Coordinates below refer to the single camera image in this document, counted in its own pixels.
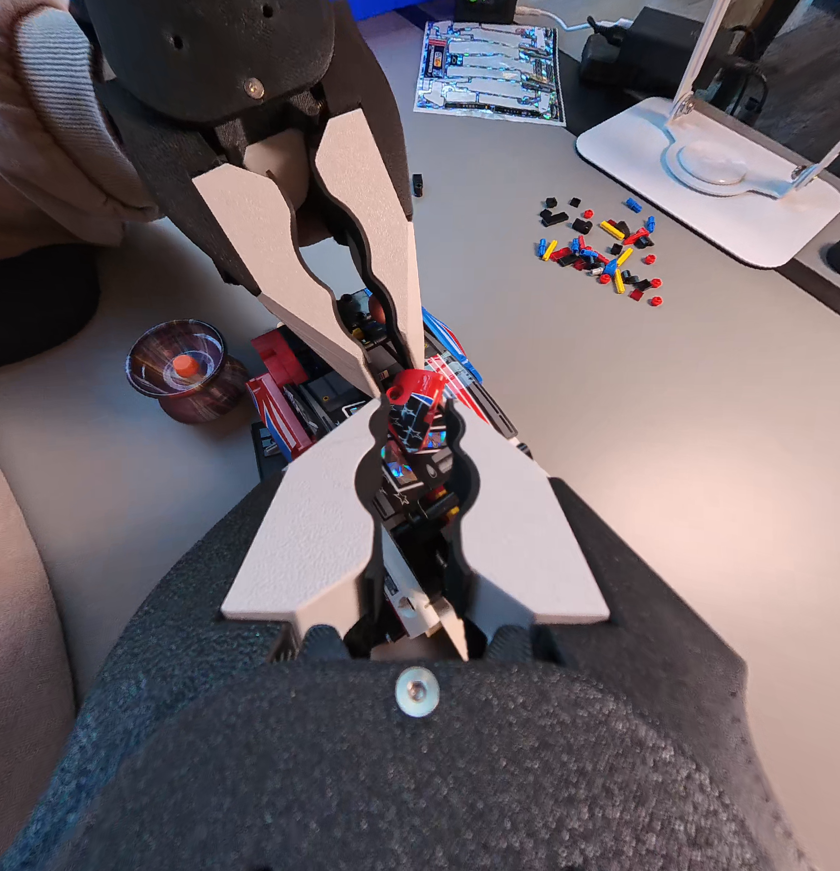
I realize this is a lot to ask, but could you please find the white cable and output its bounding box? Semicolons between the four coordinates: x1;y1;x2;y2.
515;5;591;34

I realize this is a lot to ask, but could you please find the black device green display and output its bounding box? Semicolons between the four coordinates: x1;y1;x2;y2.
454;0;516;24

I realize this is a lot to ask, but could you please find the person's left forearm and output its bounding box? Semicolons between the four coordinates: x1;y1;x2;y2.
0;0;164;263

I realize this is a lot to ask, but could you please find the black power adapter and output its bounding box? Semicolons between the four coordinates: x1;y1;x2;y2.
580;7;768;127

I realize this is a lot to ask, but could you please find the purple swirl yo-yo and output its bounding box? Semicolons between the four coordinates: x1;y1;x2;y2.
125;318;251;424

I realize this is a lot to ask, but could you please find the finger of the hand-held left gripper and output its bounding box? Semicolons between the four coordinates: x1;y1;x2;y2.
313;108;425;373
190;161;382;400

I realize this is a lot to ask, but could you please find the blue storage bin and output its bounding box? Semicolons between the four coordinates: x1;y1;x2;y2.
345;0;462;21

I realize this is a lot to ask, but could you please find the lego race car model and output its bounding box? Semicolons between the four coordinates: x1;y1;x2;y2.
246;289;535;656

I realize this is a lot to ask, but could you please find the pile of small lego pieces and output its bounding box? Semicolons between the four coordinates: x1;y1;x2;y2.
536;196;666;303

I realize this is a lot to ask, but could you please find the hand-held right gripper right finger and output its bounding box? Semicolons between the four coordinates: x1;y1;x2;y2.
447;400;611;657

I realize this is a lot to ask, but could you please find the black chair armrest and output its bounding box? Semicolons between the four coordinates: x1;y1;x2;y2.
0;245;101;372

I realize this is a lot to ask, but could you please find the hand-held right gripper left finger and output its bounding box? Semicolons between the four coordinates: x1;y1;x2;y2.
220;399;390;634

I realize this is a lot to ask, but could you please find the holographic sticker sheet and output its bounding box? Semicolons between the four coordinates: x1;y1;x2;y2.
413;20;567;127

